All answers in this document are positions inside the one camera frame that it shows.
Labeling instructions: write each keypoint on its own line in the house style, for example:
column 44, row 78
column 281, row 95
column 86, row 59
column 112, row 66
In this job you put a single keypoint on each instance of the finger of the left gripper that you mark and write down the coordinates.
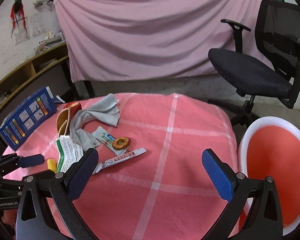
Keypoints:
column 31, row 161

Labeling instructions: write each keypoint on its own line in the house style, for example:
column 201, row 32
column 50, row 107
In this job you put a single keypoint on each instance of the pink hanging sheet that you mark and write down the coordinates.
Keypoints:
column 123, row 40

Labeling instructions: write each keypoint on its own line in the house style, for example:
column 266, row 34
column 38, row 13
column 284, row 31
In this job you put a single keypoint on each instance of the green white medicine sachet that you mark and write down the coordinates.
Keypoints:
column 69, row 152

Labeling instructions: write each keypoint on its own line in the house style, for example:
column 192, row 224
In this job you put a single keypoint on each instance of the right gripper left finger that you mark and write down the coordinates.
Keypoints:
column 34, row 217

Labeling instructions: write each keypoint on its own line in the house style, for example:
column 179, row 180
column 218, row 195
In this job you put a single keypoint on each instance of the grey face mask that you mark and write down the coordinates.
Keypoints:
column 105, row 111

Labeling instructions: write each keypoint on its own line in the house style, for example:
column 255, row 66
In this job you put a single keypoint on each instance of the white blue medicine sachet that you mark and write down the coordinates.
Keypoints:
column 107, row 139

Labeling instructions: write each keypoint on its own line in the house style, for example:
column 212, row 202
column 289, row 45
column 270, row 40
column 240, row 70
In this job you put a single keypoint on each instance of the long white red sachet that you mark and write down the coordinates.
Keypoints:
column 119, row 159

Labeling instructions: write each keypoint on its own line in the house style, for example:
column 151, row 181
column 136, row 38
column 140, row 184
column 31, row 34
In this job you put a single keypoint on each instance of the pink checkered table cloth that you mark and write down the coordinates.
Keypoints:
column 164, row 193

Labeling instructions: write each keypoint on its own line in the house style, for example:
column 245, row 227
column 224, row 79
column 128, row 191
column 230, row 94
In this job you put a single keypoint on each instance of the person left hand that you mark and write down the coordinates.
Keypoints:
column 9, row 217

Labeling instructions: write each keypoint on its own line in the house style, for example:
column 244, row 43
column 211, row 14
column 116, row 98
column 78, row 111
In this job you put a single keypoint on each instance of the red hanging tassel ornament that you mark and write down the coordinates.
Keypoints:
column 17, row 15

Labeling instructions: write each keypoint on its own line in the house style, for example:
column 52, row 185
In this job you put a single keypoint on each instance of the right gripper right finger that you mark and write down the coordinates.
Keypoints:
column 264, row 219

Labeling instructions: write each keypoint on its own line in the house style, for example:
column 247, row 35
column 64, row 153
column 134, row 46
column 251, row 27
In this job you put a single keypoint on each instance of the brown round wooden chip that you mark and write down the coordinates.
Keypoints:
column 121, row 143

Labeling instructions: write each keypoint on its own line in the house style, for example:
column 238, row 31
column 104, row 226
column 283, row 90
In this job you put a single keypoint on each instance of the stack of books papers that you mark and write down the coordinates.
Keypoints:
column 49, row 41

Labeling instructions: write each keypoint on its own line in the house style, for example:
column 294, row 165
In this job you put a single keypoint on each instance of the blue cardboard box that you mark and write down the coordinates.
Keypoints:
column 27, row 117

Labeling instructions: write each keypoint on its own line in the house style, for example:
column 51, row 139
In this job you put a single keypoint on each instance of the yellow small tube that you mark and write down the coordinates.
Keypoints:
column 51, row 164

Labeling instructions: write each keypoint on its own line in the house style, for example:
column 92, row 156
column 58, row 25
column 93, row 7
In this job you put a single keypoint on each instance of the wooden wall shelf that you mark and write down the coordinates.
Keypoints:
column 49, row 68

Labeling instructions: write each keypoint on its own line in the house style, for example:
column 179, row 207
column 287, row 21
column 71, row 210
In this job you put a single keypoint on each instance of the pink white trash bin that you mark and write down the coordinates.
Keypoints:
column 271, row 147

